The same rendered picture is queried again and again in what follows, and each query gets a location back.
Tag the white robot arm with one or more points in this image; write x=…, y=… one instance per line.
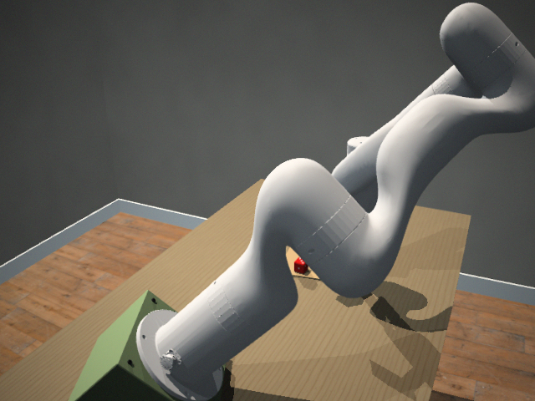
x=319, y=215

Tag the red die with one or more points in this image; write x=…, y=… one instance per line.
x=300, y=266

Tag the tan flat mat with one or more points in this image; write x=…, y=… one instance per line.
x=292, y=257

